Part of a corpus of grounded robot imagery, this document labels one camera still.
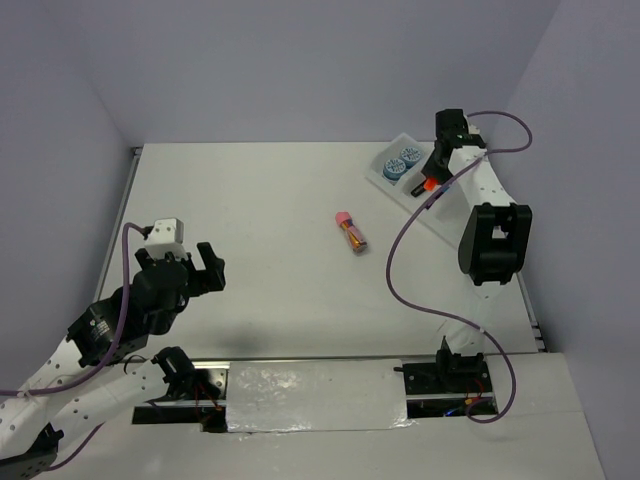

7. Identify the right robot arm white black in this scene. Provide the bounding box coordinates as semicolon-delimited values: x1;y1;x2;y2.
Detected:
421;109;532;357

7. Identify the pink highlighter marker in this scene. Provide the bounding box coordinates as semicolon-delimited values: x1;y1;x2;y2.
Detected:
411;184;425;197

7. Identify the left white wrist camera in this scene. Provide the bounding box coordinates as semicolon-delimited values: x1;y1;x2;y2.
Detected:
144;218;187;260

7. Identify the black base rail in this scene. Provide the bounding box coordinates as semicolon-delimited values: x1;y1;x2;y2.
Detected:
131;360;498;434

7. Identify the silver foil sheet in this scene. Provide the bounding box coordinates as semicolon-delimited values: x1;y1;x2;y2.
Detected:
226;359;411;433

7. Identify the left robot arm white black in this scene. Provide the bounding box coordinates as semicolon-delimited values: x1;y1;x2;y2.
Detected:
1;242;226;479

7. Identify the blue highlighter marker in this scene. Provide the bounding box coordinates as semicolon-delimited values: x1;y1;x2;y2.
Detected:
427;186;449;209

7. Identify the pink-capped tube of pens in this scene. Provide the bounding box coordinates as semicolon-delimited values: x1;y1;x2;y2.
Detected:
335;211;368;254

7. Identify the blue slime jar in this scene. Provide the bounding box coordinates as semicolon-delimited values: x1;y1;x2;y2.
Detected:
382;157;407;183
399;146;423;169

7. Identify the orange highlighter marker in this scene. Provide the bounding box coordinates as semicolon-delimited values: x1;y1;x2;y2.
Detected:
423;178;438;192

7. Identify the white three-compartment tray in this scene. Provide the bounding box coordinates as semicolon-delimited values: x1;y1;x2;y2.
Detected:
363;132;504;250

